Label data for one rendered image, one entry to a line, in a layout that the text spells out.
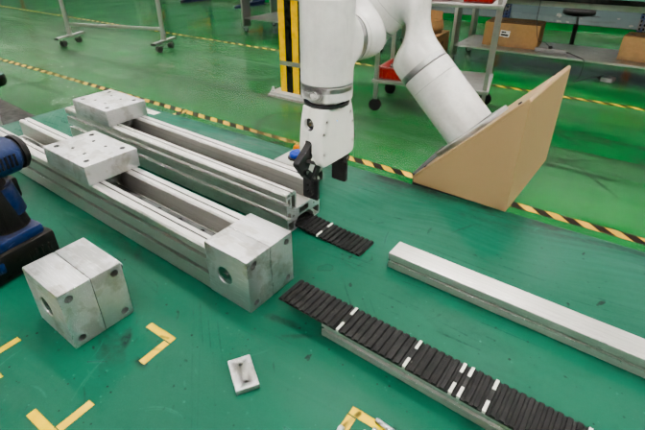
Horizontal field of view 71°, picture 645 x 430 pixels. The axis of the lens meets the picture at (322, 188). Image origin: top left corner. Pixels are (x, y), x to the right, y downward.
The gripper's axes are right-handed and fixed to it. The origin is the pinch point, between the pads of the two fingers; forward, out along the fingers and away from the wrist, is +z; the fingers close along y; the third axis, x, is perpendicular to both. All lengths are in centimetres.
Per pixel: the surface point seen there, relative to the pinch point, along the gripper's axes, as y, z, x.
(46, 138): -16, 4, 72
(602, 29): 744, 77, 40
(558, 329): -1.8, 9.0, -41.4
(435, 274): -1.8, 8.6, -23.0
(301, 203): -0.1, 6.5, 5.6
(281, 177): 2.5, 4.1, 13.0
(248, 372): -32.0, 10.4, -11.2
